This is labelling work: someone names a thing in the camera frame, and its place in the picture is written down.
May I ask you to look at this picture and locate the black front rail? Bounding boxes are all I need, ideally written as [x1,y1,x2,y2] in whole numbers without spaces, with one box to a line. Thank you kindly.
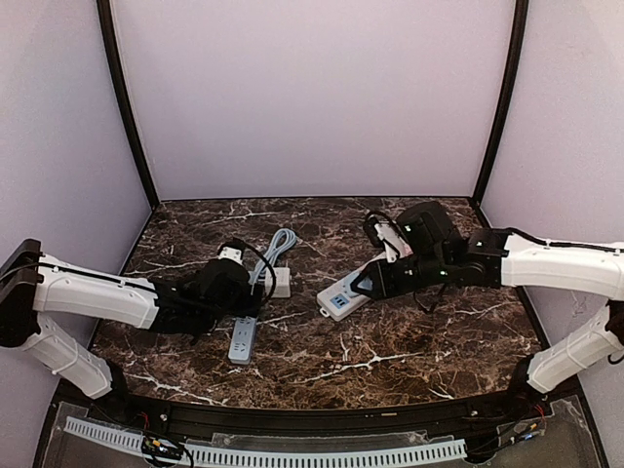
[58,379,557,440]

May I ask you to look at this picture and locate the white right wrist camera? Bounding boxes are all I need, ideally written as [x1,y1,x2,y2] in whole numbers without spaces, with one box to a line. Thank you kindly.
[371,218,412,263]

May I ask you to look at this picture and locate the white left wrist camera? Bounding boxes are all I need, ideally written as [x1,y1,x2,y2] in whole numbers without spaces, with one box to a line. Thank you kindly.
[217,245,244,264]

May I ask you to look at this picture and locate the small circuit board left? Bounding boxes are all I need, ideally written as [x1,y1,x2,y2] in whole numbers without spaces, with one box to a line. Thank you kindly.
[140,436,184,460]

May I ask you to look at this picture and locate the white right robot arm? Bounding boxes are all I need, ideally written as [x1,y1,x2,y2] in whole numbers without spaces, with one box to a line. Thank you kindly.
[349,202,623,395]

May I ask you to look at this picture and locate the white cube socket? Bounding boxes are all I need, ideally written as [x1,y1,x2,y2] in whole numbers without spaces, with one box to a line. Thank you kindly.
[264,267,292,298]

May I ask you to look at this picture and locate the white multicolour power strip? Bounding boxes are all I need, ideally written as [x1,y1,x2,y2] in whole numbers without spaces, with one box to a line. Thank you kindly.
[316,264,371,322]

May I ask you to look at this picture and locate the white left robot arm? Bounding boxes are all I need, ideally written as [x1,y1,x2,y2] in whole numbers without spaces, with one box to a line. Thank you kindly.
[1,239,274,400]

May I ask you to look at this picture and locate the right black frame post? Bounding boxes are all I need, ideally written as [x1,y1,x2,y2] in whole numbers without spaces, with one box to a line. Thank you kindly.
[471,0,529,207]

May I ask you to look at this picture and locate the left black frame post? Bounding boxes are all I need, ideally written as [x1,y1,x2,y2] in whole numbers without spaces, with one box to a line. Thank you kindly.
[96,0,160,211]

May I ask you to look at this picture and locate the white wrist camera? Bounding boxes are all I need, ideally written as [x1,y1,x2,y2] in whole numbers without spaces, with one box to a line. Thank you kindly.
[217,245,244,264]
[371,218,412,263]

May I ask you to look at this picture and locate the white slotted cable duct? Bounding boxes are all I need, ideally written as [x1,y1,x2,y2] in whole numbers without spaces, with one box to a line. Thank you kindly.
[63,416,467,467]

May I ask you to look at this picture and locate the black frame post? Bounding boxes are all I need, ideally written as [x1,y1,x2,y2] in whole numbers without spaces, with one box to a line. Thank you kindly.
[471,0,529,207]
[96,0,160,211]

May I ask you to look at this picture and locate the blue power strip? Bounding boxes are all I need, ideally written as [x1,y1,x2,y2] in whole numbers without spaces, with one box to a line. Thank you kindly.
[228,317,257,365]

